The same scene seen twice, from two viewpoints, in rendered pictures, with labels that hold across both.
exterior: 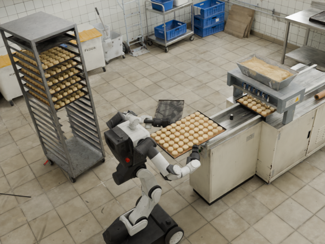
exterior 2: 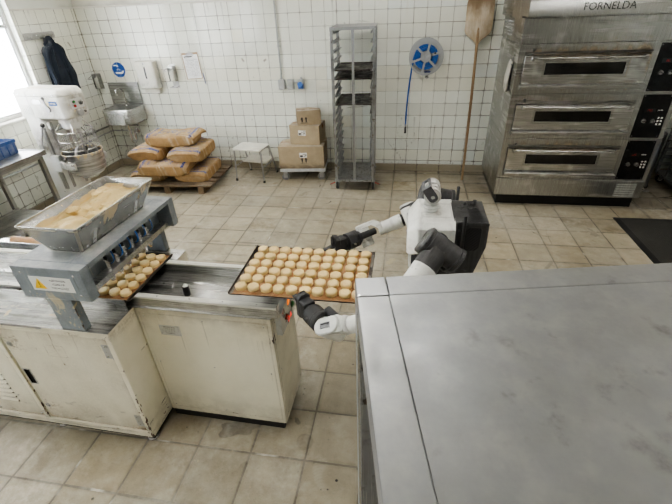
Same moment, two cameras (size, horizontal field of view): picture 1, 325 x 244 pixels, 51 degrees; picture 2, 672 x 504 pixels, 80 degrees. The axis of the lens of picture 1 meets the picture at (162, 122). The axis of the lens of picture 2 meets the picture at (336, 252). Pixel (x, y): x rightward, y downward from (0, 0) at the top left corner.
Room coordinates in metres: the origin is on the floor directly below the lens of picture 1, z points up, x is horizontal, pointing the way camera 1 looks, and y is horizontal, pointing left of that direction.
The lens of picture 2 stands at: (3.44, 0.95, 2.05)
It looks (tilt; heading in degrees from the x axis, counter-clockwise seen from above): 32 degrees down; 224
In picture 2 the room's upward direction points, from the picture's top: 3 degrees counter-clockwise
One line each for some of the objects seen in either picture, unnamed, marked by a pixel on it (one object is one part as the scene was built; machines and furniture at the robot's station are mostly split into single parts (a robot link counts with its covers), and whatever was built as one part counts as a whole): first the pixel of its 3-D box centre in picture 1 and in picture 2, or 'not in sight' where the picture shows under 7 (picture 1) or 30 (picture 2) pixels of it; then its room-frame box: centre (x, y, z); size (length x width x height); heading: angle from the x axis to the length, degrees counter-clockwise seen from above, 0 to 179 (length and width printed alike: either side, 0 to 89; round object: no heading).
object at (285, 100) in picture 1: (262, 93); (113, 256); (2.96, -1.05, 1.01); 0.72 x 0.33 x 0.34; 32
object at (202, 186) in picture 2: not in sight; (181, 177); (1.03, -4.25, 0.06); 1.20 x 0.80 x 0.11; 125
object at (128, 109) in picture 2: not in sight; (127, 105); (1.11, -5.15, 0.93); 0.99 x 0.38 x 1.09; 123
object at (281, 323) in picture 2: (197, 146); (285, 308); (2.50, -0.32, 0.77); 0.24 x 0.04 x 0.14; 32
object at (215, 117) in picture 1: (258, 95); (83, 293); (3.14, -1.07, 0.87); 2.01 x 0.03 x 0.07; 122
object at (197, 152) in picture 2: not in sight; (192, 149); (0.88, -4.01, 0.47); 0.72 x 0.42 x 0.17; 38
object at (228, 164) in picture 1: (224, 155); (228, 347); (2.69, -0.63, 0.45); 0.70 x 0.34 x 0.90; 122
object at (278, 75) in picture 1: (265, 70); (94, 207); (2.96, -1.05, 1.28); 0.54 x 0.27 x 0.06; 32
